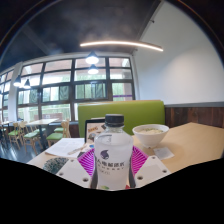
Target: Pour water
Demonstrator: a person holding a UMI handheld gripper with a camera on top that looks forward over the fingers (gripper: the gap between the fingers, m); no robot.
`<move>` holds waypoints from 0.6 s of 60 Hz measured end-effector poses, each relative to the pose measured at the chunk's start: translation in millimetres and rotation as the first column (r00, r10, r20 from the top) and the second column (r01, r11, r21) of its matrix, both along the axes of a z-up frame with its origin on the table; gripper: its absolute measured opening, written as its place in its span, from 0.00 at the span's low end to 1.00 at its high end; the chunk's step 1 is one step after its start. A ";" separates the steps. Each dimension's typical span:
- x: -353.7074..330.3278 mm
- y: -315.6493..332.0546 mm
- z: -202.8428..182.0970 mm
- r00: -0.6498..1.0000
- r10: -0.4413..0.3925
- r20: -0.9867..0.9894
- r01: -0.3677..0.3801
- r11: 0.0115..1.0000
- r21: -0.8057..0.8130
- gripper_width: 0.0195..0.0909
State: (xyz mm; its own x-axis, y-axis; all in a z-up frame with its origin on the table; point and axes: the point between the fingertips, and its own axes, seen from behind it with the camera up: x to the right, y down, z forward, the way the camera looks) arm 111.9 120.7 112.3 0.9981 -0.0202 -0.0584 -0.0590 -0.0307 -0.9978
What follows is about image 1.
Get white paper sheets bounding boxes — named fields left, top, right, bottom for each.
left=44, top=137, right=91, bottom=159

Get green speckled ceramic mug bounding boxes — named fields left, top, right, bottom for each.
left=42, top=157, right=70, bottom=175

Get wooden dining table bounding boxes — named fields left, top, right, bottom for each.
left=24, top=118, right=60, bottom=151

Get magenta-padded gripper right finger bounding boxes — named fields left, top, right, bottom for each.
left=127, top=145, right=172, bottom=190

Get dark-framed window wall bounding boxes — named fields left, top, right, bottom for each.
left=0, top=57, right=136, bottom=123

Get group of green-seated wooden chairs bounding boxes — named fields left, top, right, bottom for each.
left=0, top=118, right=73, bottom=154

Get small paper slip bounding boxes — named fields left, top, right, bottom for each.
left=153, top=146, right=175, bottom=160

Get clear plastic drink bottle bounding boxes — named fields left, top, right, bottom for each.
left=89, top=113, right=134, bottom=191

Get black-framed tablet with stickers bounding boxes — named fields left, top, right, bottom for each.
left=83, top=117, right=108, bottom=144

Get white ceramic bowl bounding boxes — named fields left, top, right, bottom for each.
left=131, top=123, right=170, bottom=149

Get long curved linear ceiling light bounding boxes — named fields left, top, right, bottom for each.
left=79, top=40, right=164, bottom=53

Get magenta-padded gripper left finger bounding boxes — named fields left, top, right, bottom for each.
left=54, top=148, right=98, bottom=190

